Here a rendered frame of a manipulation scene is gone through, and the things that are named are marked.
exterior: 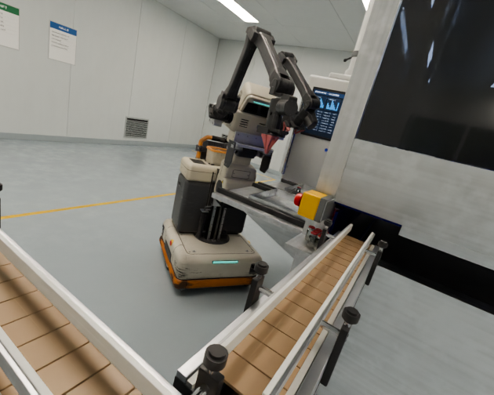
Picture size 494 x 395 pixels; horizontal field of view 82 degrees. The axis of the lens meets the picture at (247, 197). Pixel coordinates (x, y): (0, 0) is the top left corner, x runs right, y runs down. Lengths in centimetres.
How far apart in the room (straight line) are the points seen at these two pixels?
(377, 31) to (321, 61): 614
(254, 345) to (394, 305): 63
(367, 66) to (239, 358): 79
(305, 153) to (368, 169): 115
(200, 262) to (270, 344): 151
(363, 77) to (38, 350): 88
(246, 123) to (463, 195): 121
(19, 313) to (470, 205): 90
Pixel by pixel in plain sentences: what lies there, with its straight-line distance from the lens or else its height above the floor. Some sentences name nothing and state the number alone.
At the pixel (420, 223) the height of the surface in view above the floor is 104.
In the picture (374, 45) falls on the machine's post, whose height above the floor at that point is 146.
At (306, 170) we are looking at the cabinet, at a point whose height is 94.
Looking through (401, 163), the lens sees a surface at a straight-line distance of 88.
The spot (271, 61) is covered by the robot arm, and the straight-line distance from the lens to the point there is 122.
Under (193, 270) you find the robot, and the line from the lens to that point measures 191.
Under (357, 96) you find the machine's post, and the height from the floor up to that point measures 132.
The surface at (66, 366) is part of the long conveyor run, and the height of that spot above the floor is 93.
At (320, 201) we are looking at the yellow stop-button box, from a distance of 83.
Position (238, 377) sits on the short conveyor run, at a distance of 36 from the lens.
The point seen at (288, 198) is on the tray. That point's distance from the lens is 131.
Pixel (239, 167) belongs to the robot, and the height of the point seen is 89.
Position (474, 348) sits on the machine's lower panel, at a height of 78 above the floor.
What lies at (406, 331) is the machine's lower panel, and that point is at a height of 73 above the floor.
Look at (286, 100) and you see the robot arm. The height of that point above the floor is 128.
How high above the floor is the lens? 120
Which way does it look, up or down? 16 degrees down
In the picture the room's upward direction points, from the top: 14 degrees clockwise
